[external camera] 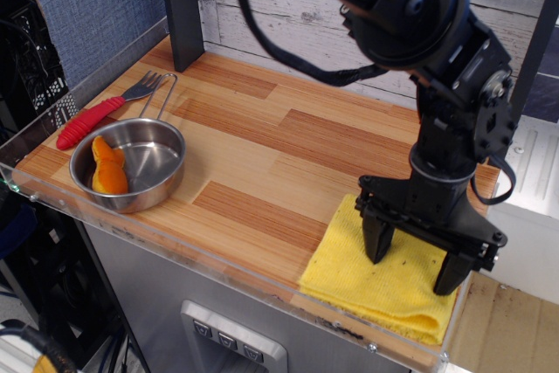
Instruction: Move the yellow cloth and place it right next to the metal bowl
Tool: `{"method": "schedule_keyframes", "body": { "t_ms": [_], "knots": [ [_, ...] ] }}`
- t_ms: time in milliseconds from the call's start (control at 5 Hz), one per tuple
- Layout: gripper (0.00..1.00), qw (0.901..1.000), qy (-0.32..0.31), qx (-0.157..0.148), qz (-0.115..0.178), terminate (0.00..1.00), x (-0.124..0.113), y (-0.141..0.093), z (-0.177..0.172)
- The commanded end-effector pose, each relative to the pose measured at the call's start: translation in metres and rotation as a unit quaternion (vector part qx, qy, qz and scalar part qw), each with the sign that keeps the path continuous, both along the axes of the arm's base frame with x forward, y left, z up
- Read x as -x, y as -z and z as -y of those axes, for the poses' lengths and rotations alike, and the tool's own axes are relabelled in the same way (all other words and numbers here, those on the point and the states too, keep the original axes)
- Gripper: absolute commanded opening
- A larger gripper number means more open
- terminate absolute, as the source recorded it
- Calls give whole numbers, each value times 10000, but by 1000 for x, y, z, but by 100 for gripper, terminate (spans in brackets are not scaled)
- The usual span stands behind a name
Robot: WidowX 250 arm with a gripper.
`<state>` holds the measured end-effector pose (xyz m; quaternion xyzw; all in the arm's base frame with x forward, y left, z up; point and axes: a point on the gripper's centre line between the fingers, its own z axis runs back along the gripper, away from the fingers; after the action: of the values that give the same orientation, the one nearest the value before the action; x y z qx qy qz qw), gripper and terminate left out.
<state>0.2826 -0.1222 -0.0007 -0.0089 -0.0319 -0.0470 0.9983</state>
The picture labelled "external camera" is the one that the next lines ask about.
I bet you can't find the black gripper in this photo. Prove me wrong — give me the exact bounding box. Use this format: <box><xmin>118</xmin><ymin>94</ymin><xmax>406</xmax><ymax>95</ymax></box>
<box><xmin>356</xmin><ymin>145</ymin><xmax>507</xmax><ymax>295</ymax></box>

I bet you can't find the yellow cloth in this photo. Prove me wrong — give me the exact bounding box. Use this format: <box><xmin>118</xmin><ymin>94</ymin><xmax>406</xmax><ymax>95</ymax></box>
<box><xmin>299</xmin><ymin>194</ymin><xmax>456</xmax><ymax>345</ymax></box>

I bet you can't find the metal bowl with wire handle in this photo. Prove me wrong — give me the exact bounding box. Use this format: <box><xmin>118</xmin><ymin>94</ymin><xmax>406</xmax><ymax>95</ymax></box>
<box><xmin>68</xmin><ymin>72</ymin><xmax>186</xmax><ymax>214</ymax></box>

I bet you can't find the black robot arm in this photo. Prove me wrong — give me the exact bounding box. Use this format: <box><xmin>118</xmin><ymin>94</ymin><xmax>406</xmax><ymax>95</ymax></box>
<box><xmin>340</xmin><ymin>0</ymin><xmax>517</xmax><ymax>295</ymax></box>

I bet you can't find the orange toy in bowl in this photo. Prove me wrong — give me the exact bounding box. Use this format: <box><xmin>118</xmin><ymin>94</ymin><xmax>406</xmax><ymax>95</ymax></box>
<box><xmin>92</xmin><ymin>135</ymin><xmax>128</xmax><ymax>195</ymax></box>

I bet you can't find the white ribbed appliance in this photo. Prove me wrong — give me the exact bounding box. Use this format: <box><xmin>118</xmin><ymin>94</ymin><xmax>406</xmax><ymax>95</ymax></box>
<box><xmin>487</xmin><ymin>116</ymin><xmax>558</xmax><ymax>304</ymax></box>

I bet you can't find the silver panel with buttons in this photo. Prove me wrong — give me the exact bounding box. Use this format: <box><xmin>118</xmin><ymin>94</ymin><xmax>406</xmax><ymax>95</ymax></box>
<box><xmin>181</xmin><ymin>300</ymin><xmax>288</xmax><ymax>372</ymax></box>

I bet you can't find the orange object bottom left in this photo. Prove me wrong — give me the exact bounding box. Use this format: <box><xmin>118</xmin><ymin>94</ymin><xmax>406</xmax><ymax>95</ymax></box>
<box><xmin>31</xmin><ymin>355</ymin><xmax>65</xmax><ymax>373</ymax></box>

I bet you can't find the blue fabric divider panel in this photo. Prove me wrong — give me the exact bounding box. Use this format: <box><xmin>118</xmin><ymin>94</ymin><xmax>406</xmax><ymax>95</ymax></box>
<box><xmin>37</xmin><ymin>0</ymin><xmax>167</xmax><ymax>88</ymax></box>

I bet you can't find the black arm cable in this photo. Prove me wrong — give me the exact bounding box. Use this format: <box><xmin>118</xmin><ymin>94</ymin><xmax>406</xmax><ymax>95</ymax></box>
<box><xmin>231</xmin><ymin>0</ymin><xmax>390</xmax><ymax>88</ymax></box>

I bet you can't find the dark right frame post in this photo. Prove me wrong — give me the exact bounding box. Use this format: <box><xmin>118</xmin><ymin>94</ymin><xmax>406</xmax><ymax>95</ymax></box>
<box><xmin>487</xmin><ymin>0</ymin><xmax>559</xmax><ymax>169</ymax></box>

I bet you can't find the fork with red handle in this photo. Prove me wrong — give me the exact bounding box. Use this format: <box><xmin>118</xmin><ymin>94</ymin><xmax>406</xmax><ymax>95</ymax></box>
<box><xmin>56</xmin><ymin>71</ymin><xmax>162</xmax><ymax>150</ymax></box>

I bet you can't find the black crate with cables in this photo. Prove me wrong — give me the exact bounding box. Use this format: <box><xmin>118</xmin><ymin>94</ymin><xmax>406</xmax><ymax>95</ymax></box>
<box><xmin>1</xmin><ymin>0</ymin><xmax>68</xmax><ymax>143</ymax></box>

